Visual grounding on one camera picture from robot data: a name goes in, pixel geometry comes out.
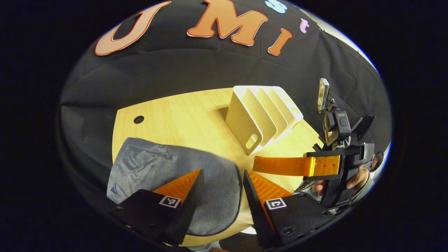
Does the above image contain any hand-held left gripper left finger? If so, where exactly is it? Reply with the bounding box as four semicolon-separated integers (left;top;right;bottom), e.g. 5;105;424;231
112;169;205;246

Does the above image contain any white bookshelf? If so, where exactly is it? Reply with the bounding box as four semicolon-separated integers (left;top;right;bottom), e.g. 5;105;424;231
225;85;304;155

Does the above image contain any grey schoolbag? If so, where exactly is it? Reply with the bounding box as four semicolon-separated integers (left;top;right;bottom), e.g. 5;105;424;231
107;137;243;237

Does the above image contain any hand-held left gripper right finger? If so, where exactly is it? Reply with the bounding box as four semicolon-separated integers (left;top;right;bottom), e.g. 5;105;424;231
243;169;335;249

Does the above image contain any person's grey clothing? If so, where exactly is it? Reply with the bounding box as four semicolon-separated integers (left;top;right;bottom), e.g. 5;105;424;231
187;241;228;252

